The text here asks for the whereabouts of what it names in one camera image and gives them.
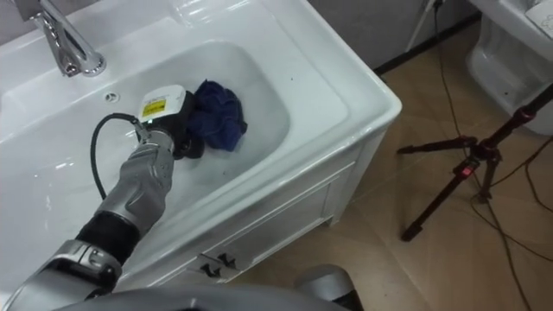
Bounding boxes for robot legs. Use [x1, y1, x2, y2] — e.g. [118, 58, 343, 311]
[294, 263, 365, 311]

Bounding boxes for white sink vanity cabinet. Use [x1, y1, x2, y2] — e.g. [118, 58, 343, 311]
[0, 0, 404, 300]

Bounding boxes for black camera tripod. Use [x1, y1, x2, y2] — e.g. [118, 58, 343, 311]
[396, 84, 553, 243]

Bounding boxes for dark blue cloth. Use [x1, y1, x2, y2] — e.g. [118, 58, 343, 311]
[187, 79, 249, 153]

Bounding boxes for chrome faucet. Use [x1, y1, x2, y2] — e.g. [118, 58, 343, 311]
[14, 0, 107, 79]

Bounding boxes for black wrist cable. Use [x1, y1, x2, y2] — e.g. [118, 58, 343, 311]
[89, 112, 150, 201]

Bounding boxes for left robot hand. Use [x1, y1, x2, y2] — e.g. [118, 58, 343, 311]
[137, 84, 207, 161]

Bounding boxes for black floor cable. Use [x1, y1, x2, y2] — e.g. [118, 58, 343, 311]
[431, 0, 553, 311]

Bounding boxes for white pipe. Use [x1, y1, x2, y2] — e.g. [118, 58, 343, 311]
[404, 0, 438, 54]

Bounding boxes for white toilet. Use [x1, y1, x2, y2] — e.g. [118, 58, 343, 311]
[465, 0, 553, 136]

